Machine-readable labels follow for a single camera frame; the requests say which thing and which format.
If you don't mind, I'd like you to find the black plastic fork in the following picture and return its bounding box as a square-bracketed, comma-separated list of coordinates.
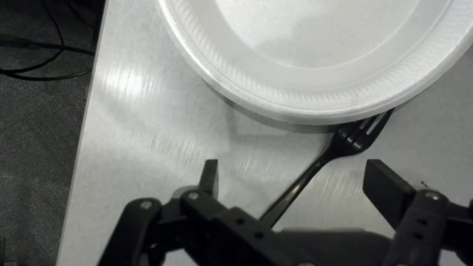
[257, 108, 396, 231]

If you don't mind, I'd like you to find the thin black floor cable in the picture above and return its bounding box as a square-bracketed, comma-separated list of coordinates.
[0, 0, 96, 83]

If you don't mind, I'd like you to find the white foam plate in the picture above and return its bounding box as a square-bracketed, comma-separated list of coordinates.
[156, 0, 473, 127]

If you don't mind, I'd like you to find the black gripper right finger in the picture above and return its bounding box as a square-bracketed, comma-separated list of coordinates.
[362, 158, 473, 266]

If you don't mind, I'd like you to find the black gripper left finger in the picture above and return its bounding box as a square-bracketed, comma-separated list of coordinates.
[96, 158, 297, 266]

